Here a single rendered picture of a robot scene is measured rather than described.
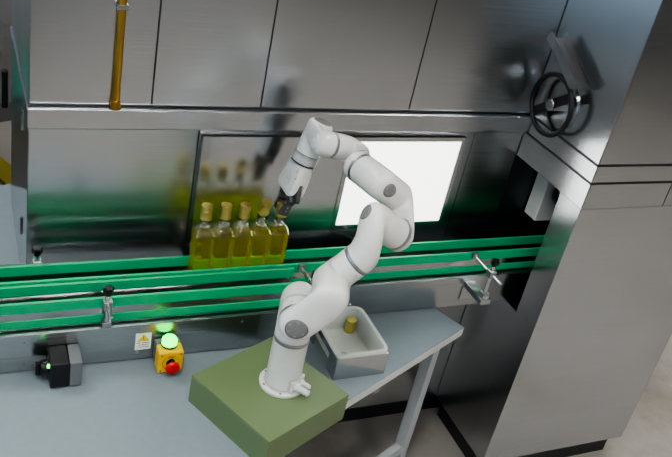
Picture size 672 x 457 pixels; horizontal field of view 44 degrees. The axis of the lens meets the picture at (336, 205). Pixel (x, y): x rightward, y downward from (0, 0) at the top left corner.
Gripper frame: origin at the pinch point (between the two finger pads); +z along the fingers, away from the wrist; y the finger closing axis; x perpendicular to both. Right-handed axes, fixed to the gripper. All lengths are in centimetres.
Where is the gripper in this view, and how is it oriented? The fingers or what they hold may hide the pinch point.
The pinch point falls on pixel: (282, 205)
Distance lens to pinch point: 245.8
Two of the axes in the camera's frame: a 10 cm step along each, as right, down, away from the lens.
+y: 3.9, 5.1, -7.7
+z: -4.2, 8.4, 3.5
